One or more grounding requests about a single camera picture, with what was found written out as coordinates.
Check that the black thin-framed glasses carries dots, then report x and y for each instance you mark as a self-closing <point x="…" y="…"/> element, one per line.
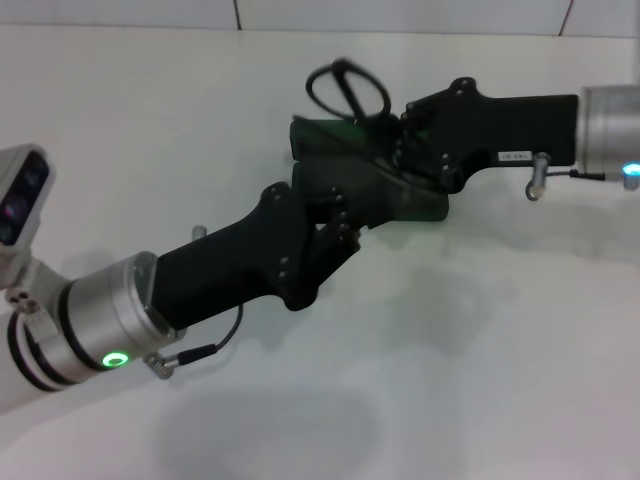
<point x="367" y="95"/>

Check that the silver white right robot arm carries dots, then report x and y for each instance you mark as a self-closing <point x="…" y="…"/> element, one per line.
<point x="610" y="125"/>

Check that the green glasses case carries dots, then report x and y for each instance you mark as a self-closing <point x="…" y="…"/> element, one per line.
<point x="310" y="140"/>

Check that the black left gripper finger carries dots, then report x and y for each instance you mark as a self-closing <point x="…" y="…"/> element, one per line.
<point x="350" y="212"/>
<point x="332" y="255"/>

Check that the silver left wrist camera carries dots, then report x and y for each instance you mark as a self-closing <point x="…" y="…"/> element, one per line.
<point x="22" y="200"/>

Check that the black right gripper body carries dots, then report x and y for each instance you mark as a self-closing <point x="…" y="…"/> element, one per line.
<point x="515" y="130"/>

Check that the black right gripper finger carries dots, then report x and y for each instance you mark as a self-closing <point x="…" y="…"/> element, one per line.
<point x="417" y="125"/>
<point x="420" y="165"/>

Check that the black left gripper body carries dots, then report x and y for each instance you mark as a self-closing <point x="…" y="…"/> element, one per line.
<point x="225" y="270"/>

